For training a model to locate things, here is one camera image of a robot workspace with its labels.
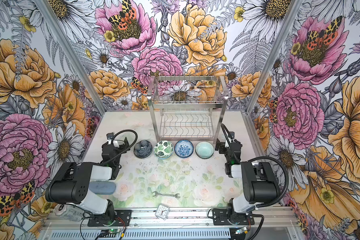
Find mint green striped bowl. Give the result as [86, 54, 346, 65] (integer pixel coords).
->
[196, 142, 215, 159]

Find dark grey patterned bowl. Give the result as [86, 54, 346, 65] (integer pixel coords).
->
[134, 140, 153, 159]

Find blue floral bowl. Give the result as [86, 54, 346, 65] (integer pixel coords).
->
[174, 140, 194, 159]

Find green leaf pattern bowl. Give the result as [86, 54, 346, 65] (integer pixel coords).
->
[154, 141, 174, 159]

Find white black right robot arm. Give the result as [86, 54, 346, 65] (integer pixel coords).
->
[213, 141, 282, 225]

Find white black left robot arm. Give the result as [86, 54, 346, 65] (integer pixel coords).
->
[45, 139, 130, 226]

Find steel two-tier dish rack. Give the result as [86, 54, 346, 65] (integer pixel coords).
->
[147, 76, 229, 144]

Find silver drink can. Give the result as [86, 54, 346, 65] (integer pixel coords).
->
[53, 204, 85, 222]

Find steel open-end wrench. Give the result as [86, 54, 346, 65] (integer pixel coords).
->
[152, 191, 181, 199]

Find small white square clock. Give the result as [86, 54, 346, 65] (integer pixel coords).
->
[155, 204, 170, 220]

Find left green circuit board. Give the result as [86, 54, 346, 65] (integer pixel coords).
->
[99, 229, 120, 238]

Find green circuit board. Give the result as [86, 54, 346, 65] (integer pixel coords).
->
[99, 229, 120, 238]
[235, 227, 249, 235]

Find right green circuit board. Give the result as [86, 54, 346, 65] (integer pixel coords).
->
[235, 227, 249, 235]

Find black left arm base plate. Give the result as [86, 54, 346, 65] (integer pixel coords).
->
[87, 210, 132, 227]

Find right black corrugated cable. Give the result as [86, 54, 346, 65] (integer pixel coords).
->
[220, 123, 289, 208]

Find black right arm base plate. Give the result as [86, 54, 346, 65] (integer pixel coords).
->
[208, 208, 255, 226]

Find aluminium front rail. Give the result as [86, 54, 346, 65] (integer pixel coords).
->
[42, 206, 298, 230]

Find white slotted cable duct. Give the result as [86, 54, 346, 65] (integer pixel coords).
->
[44, 228, 231, 240]

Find right aluminium corner post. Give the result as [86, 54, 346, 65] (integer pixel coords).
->
[245, 0, 304, 114]

